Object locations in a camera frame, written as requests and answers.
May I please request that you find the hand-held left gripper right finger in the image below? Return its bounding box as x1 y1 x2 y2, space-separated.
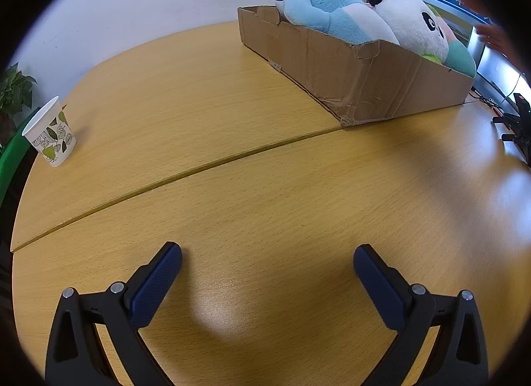
353 244 490 386

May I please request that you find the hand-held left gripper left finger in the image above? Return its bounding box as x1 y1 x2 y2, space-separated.
45 242 183 386

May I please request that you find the teal and green plush doll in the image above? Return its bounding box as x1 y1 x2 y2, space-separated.
420 38 477 78

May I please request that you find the long cardboard box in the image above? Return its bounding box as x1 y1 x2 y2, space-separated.
237 5 476 127

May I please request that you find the white panda plush toy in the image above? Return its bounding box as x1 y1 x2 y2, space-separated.
367 0 451 64

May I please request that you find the light blue plush toy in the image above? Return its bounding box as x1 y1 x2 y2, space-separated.
270 0 400 46

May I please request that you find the leaf print paper cup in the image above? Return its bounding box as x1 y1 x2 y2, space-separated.
22 96 77 168

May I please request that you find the green bench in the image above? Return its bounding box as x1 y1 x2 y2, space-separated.
0 121 37 213

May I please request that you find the green potted plant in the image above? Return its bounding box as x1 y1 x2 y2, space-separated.
0 63 37 146

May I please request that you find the black cable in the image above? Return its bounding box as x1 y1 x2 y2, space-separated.
471 73 524 115

